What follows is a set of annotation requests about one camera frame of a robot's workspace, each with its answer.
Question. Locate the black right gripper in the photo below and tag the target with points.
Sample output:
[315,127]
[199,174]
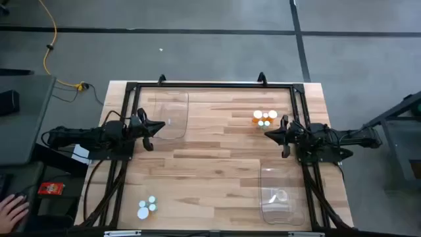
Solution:
[297,136]

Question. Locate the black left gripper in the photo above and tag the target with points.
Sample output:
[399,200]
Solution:
[136,126]

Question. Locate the small teal pill bottle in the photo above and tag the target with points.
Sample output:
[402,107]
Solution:
[267,123]
[142,204]
[260,123]
[152,207]
[152,199]

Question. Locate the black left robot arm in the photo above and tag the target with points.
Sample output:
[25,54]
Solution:
[82,135]

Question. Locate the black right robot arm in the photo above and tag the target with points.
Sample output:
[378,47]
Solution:
[348,136]

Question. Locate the clear plastic bin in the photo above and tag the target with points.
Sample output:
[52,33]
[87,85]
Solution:
[174,102]
[283,210]

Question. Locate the white paper sheet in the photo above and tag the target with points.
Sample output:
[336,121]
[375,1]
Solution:
[80,153]

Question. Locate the red box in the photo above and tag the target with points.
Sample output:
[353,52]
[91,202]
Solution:
[51,189]

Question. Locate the grey desk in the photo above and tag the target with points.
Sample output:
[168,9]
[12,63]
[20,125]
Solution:
[29,125]

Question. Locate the black side desk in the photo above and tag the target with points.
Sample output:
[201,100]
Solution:
[56,210]

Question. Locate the black box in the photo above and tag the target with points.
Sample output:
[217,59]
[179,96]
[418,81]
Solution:
[8,102]

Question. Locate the person's hand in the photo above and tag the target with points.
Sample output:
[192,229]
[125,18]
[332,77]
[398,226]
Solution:
[11,214]

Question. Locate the black frame clamp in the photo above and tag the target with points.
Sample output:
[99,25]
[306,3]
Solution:
[262,78]
[161,79]

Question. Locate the black aluminium table frame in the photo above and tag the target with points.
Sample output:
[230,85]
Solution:
[213,85]

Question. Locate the silver metal bracket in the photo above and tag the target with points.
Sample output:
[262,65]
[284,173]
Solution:
[306,234]
[121,233]

